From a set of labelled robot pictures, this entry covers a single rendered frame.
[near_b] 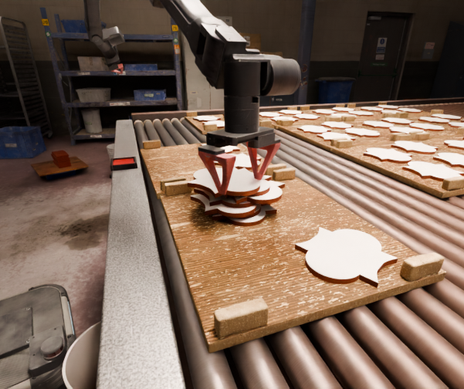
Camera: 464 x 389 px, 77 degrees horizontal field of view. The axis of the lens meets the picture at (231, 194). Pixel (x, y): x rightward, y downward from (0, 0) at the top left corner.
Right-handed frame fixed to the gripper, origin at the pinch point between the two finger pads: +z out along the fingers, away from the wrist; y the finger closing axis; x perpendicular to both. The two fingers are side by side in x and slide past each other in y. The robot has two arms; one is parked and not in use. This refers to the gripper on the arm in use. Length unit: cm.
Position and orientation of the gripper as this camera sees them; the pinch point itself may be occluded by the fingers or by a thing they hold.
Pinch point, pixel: (241, 181)
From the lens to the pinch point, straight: 52.3
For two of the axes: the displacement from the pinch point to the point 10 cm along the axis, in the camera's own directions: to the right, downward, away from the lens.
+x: -7.3, -2.6, 6.3
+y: 6.8, -2.9, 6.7
